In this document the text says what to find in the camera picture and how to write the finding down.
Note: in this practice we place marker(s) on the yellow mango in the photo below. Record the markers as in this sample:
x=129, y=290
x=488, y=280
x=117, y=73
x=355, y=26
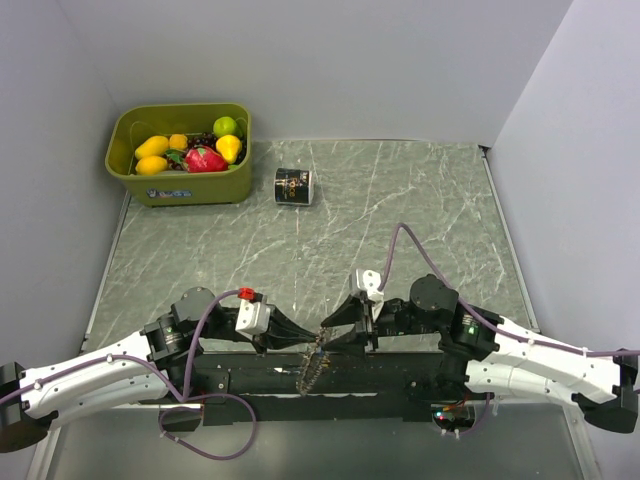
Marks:
x=154, y=146
x=151, y=165

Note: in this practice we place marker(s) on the red dragon fruit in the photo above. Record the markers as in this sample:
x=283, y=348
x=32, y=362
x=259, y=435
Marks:
x=204, y=160

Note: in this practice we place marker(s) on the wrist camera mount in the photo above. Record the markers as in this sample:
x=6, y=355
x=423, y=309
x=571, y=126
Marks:
x=253, y=313
x=364, y=284

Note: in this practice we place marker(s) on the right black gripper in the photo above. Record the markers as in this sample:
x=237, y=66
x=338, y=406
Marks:
x=349, y=311

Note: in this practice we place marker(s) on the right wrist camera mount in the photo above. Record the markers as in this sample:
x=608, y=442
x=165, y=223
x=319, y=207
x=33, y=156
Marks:
x=364, y=284

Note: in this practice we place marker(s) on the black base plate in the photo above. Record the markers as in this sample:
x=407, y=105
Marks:
x=240, y=386

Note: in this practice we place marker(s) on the yellow mango lower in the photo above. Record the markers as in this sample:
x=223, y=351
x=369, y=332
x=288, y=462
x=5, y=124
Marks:
x=151, y=165

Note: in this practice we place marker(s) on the yellow mango upper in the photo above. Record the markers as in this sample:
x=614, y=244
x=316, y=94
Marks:
x=154, y=146

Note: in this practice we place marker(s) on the yellow pear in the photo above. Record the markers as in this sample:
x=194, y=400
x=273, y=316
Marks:
x=229, y=147

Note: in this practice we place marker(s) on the black paper cup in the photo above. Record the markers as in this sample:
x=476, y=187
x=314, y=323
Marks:
x=293, y=187

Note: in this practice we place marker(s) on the dark cherries bunch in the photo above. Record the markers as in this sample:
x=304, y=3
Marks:
x=176, y=157

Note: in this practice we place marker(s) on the olive green plastic bin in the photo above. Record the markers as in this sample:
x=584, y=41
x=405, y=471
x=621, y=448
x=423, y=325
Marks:
x=179, y=188

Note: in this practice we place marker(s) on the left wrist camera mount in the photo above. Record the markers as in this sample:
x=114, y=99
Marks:
x=253, y=313

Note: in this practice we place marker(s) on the large silver keyring with rings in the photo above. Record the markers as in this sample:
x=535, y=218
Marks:
x=314, y=360

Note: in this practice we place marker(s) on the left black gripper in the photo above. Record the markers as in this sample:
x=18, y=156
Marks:
x=283, y=332

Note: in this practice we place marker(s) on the small orange fruit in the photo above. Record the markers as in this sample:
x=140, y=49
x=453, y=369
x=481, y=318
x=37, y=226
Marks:
x=178, y=142

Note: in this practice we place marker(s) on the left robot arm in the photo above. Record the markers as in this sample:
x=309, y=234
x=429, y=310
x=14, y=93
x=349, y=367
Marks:
x=154, y=362

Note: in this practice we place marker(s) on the green lime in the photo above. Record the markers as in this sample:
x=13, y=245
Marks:
x=225, y=125

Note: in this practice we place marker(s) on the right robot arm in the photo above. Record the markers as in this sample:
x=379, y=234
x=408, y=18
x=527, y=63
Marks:
x=486, y=353

